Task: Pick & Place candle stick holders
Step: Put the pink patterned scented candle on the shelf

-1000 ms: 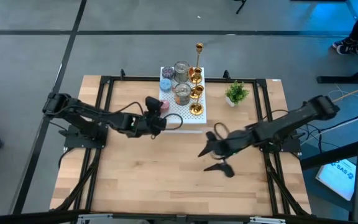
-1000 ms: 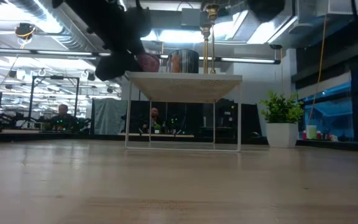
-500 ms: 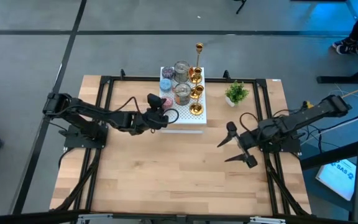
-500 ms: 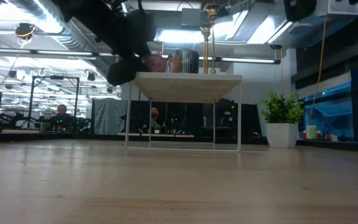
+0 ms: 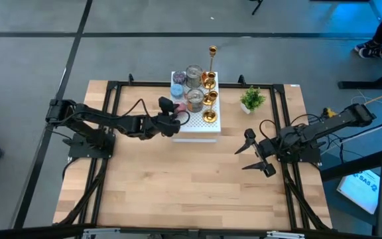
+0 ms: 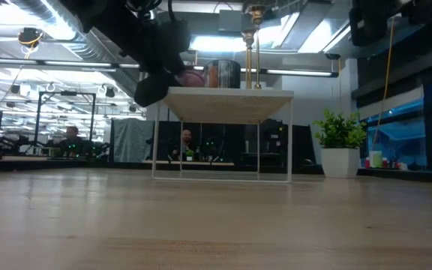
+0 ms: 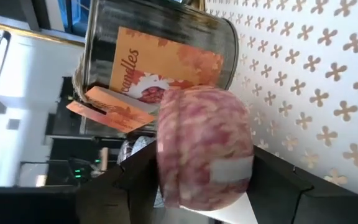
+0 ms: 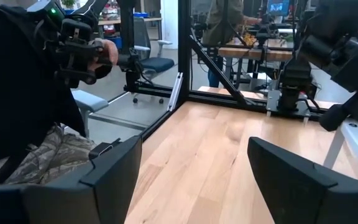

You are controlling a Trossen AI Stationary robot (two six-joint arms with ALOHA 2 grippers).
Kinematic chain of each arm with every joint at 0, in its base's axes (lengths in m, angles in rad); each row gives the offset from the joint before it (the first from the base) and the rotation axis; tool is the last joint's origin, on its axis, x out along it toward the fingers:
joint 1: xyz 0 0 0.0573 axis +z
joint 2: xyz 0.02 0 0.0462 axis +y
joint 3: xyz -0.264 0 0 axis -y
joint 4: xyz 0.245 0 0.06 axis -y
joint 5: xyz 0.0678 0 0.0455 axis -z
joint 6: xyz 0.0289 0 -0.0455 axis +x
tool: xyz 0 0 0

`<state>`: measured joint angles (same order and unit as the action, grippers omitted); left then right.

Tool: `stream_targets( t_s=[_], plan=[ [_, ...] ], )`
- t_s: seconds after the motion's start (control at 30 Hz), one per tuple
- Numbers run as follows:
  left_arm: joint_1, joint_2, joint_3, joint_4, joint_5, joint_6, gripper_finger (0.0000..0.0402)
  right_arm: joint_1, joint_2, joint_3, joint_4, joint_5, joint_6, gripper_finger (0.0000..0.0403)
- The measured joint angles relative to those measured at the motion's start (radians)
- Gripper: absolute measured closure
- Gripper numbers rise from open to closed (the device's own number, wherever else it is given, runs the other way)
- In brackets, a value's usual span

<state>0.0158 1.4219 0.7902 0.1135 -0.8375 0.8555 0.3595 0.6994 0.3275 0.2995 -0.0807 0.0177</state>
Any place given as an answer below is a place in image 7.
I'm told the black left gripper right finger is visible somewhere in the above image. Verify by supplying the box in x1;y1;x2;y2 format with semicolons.
246;145;358;224

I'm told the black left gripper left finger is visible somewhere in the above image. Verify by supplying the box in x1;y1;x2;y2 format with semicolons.
0;141;165;224

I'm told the pink patterned round tin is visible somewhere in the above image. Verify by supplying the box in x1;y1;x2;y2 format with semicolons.
155;85;255;212

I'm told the silver candle tin with twine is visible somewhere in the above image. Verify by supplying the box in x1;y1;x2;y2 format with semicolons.
66;0;240;138

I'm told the white perforated metal riser shelf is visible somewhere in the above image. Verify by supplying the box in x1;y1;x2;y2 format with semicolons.
178;0;358;224

